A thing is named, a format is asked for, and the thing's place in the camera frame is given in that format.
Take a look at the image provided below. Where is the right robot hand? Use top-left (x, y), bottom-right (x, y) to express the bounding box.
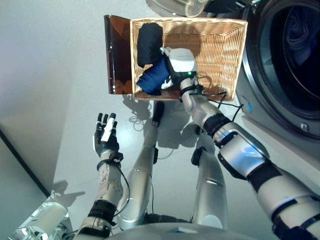
top-left (159, 46), bottom-right (198, 90)

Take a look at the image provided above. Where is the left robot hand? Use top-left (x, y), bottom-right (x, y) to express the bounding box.
top-left (92, 112), bottom-right (121, 158)

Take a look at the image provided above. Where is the blue garment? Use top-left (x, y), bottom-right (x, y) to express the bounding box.
top-left (136, 55), bottom-right (175, 96)

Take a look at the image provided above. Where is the black garment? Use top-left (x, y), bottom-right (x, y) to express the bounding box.
top-left (136, 22), bottom-right (164, 69)

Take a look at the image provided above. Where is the silver front-load washing machine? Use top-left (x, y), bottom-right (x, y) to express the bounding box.
top-left (234, 0), bottom-right (320, 142)

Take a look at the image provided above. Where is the wicker laundry basket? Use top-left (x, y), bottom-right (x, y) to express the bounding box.
top-left (129, 16), bottom-right (248, 102)

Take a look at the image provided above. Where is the left robot leg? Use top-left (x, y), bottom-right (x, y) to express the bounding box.
top-left (116, 101), bottom-right (166, 231)

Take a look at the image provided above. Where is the robot leg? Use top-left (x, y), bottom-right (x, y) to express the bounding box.
top-left (191, 124), bottom-right (229, 230)
top-left (116, 101), bottom-right (166, 231)

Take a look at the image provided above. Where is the round glass washer door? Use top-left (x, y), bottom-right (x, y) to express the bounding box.
top-left (145, 0), bottom-right (251, 18)

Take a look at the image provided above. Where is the brown translucent basket lid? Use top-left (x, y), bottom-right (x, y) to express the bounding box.
top-left (103, 14), bottom-right (133, 95)

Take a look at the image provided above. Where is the small white blue sticker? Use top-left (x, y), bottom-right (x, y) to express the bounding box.
top-left (240, 94), bottom-right (254, 114)

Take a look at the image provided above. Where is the black baseboard strip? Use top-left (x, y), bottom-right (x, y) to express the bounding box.
top-left (0, 128), bottom-right (52, 198)

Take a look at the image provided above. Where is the right robot leg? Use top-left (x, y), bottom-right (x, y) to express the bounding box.
top-left (191, 124), bottom-right (229, 230)

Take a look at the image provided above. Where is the silver robot torso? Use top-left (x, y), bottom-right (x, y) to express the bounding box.
top-left (104, 213), bottom-right (276, 240)

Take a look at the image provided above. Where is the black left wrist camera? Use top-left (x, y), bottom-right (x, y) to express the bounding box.
top-left (111, 152), bottom-right (124, 164)

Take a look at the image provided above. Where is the white floor cable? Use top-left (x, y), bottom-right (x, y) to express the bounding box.
top-left (128, 108), bottom-right (152, 132)

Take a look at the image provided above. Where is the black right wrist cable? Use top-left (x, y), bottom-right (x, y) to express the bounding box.
top-left (192, 75), bottom-right (245, 120)

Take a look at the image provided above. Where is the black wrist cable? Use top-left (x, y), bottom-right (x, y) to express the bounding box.
top-left (112, 166), bottom-right (131, 218)
top-left (192, 75), bottom-right (245, 120)

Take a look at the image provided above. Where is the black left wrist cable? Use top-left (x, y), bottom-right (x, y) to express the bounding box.
top-left (112, 166), bottom-right (131, 218)

